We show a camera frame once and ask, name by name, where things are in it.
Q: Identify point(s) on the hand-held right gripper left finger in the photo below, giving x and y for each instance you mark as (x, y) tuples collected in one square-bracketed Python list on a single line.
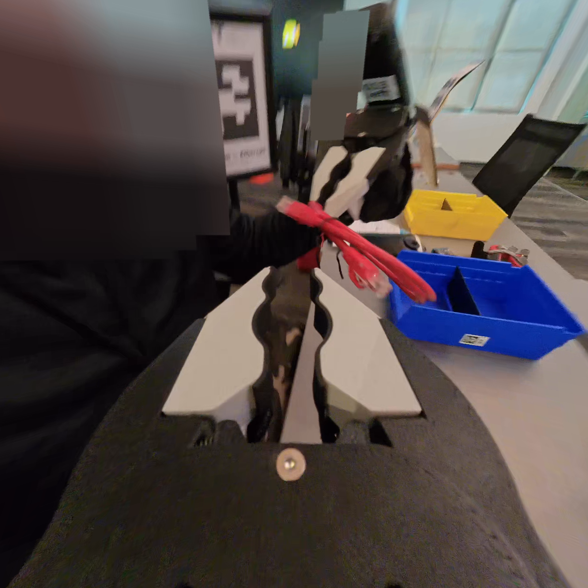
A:
[(216, 367)]

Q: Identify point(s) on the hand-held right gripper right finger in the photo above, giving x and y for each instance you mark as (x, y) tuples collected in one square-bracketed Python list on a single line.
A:
[(367, 367)]

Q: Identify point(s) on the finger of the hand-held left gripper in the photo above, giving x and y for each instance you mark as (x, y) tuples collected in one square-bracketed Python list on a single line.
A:
[(363, 170), (324, 172)]

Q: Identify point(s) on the blue storage bin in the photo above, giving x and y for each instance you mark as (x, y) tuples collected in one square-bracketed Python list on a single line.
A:
[(482, 330)]

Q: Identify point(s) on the person's left forearm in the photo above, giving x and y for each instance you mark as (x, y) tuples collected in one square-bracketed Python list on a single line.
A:
[(271, 243)]

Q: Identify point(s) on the black zip pouch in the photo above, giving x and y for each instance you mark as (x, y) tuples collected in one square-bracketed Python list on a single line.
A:
[(390, 242)]

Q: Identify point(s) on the black twist tie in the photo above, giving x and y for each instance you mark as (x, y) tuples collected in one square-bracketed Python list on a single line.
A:
[(341, 266)]

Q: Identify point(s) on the yellow divided storage bin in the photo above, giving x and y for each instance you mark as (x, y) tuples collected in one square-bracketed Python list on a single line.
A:
[(450, 225)]

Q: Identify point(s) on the black framed marker sign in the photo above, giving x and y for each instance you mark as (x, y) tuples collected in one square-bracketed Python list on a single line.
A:
[(239, 92)]

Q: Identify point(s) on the black bin divider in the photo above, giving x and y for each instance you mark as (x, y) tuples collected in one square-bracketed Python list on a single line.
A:
[(461, 296)]

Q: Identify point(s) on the person's black clothing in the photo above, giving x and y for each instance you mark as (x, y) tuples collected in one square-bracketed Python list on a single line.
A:
[(92, 344)]

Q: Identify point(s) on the black rounded object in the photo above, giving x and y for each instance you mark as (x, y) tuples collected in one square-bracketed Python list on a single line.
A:
[(477, 249)]

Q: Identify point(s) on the black mesh office chair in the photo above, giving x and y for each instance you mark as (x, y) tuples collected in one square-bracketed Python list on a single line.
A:
[(523, 160)]

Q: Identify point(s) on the black wall monitor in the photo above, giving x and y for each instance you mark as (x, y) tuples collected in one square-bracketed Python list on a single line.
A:
[(294, 69)]

